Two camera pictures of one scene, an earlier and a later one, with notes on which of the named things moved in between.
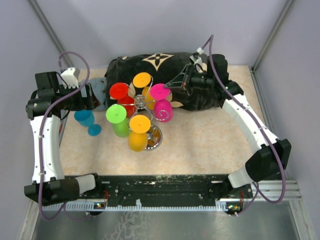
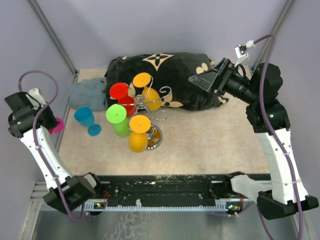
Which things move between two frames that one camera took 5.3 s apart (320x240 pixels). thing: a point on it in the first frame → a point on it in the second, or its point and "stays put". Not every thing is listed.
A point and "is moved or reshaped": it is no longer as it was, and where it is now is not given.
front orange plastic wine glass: (139, 125) stays put
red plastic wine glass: (119, 90) stays put
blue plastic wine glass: (86, 117) stays put
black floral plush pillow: (162, 68) stays put
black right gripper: (183, 79) → (206, 79)
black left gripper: (88, 102) → (53, 122)
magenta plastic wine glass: (163, 107) is moved or reshaped
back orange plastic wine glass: (141, 80) stays put
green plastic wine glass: (116, 114) stays put
